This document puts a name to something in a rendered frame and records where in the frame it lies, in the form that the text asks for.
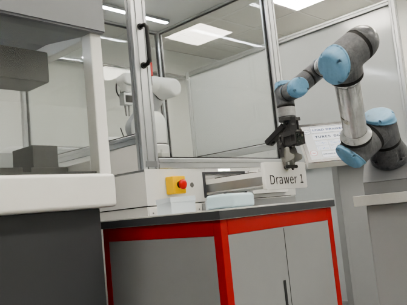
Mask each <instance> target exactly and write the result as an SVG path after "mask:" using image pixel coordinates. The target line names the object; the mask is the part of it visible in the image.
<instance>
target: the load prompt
mask: <svg viewBox="0 0 407 305"><path fill-rule="evenodd" d="M341 130H342V125H332V126H319V127H312V128H310V131H311V134H314V133H327V132H334V131H341Z"/></svg>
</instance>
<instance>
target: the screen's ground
mask: <svg viewBox="0 0 407 305"><path fill-rule="evenodd" d="M332 125H341V123H340V124H332ZM332 125H319V126H332ZM319 126H306V127H301V129H302V130H310V128H312V127H319ZM339 132H341V131H334V132H327V133H314V134H311V135H305V142H306V145H307V147H308V150H309V151H313V150H317V148H316V144H315V143H314V141H318V140H331V139H339V138H334V137H333V133H339ZM330 150H335V149H329V150H323V151H330ZM317 152H318V154H319V155H318V156H311V155H310V156H311V160H315V159H328V158H335V157H339V156H334V157H323V156H322V152H321V151H317Z"/></svg>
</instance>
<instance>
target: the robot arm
mask: <svg viewBox="0 0 407 305"><path fill-rule="evenodd" d="M379 43H380V39H379V35H378V33H377V32H376V30H375V29H373V28H372V27H371V26H368V25H358V26H355V27H353V28H352V29H350V30H349V31H347V32H346V33H345V34H344V35H343V36H342V37H341V38H339V39H338V40H336V41H335V43H333V44H332V45H330V46H329V47H327V48H326V49H325V51H324V52H323V53H322V54H321V55H320V56H319V58H318V59H316V60H314V61H313V62H312V63H311V64H310V65H309V66H307V67H306V68H305V69H304V70H303V71H301V72H300V73H299V74H298V75H297V76H296V77H294V78H293V79H291V80H280V81H278V82H276V83H275V84H274V89H275V90H274V93H275V96H276V106H277V117H278V118H279V123H281V124H280V125H279V126H278V127H277V128H276V129H275V130H274V132H273V133H272V134H271V135H270V136H269V137H268V138H267V139H266V140H265V143H266V145H269V146H274V145H275V144H276V143H277V141H278V142H279V144H278V149H279V154H280V157H281V159H282V162H283V164H284V166H285V168H286V165H288V162H290V165H295V163H296V162H297V161H299V160H301V159H302V157H303V156H302V155H301V154H299V153H298V152H297V149H296V148H295V146H300V145H304V144H305V134H304V131H302V130H299V129H300V128H299V122H298V120H300V117H296V109H295V103H294V100H296V99H298V98H300V97H302V96H304V95H305V94H306V93H307V92H308V90H309V89H310V88H311V87H313V86H314V85H315V84H316V83H318V81H320V80H321V79H323V78H324V79H325V80H326V81H327V82H328V83H330V84H331V85H332V86H334V87H335V91H336V97H337V103H338V107H339V113H340V119H341V123H342V130H341V132H340V141H341V143H340V144H339V145H337V147H336V153H337V155H338V156H339V158H340V159H341V160H342V161H343V162H345V163H346V164H347V165H349V166H351V167H353V168H360V167H361V166H362V165H364V164H365V163H366V162H367V161H368V160H369V159H370V161H371V164H372V166H373V167H375V168H377V169H380V170H384V171H389V170H393V169H397V168H399V167H401V166H403V165H404V164H405V163H406V162H407V146H406V145H405V143H404V142H403V141H402V139H401V137H400V133H399V128H398V124H397V118H396V117H395V114H394V112H393V110H391V109H389V108H384V107H378V108H373V109H370V110H368V111H367V112H365V110H364V105H363V97H362V89H361V84H360V81H361V80H362V79H363V76H364V72H363V64H364V63H365V62H366V61H368V60H369V59H370V58H371V57H372V56H374V54H375V53H376V51H377V50H378V47H379ZM286 170H288V168H286Z"/></svg>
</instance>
